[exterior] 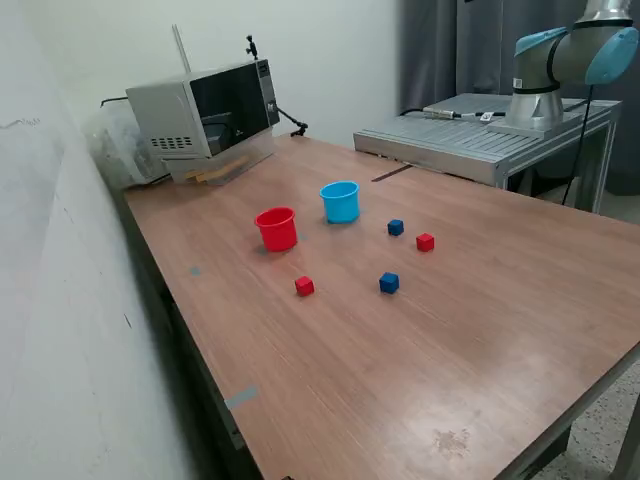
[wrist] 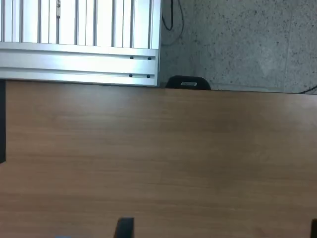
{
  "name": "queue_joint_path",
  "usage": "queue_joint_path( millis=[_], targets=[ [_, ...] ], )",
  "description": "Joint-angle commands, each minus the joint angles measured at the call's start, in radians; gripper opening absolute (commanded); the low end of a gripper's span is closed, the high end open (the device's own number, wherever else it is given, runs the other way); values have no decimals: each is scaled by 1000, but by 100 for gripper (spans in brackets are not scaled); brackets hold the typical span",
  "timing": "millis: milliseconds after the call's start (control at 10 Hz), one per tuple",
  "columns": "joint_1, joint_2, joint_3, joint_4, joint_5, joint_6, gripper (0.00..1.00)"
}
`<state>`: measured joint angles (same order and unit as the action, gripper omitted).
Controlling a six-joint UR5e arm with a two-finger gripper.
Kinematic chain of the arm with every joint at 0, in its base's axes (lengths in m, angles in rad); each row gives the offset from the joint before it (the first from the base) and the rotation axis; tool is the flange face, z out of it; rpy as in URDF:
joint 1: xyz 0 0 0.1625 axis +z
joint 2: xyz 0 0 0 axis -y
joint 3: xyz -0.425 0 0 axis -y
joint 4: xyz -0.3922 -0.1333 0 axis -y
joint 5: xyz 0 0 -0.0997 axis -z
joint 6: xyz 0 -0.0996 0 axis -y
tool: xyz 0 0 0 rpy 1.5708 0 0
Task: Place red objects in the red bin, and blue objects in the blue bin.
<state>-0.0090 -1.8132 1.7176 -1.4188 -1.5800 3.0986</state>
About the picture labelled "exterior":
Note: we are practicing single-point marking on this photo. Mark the blue cube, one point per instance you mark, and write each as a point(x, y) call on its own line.
point(395, 228)
point(389, 283)

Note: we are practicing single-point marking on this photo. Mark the red cube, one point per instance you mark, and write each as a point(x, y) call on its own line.
point(425, 243)
point(304, 286)

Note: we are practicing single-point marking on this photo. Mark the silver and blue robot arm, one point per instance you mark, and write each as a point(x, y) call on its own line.
point(535, 65)

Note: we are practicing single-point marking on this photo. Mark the aluminium robot base table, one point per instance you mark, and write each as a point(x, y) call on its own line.
point(450, 135)

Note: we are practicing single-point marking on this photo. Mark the blue plastic cup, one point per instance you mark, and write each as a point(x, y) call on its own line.
point(342, 207)

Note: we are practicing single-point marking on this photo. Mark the red plastic cup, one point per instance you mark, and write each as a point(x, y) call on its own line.
point(277, 235)

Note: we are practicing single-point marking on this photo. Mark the clear plastic box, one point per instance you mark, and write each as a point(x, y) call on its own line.
point(252, 152)

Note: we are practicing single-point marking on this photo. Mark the wooden stick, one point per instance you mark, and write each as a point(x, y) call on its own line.
point(215, 167)
point(222, 172)

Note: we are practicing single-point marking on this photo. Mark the small tape piece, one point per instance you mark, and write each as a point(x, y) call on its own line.
point(195, 271)

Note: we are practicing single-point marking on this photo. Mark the long grey tape strip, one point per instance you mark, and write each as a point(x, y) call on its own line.
point(241, 396)

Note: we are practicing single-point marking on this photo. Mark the silver microwave oven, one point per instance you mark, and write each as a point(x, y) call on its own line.
point(165, 115)

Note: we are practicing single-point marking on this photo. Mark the clear plastic bag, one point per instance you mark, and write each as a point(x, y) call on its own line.
point(120, 150)

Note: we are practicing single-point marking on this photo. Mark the white rod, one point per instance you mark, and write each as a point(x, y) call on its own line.
point(181, 47)

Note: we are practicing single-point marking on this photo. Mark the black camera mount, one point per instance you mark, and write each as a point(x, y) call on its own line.
point(251, 47)

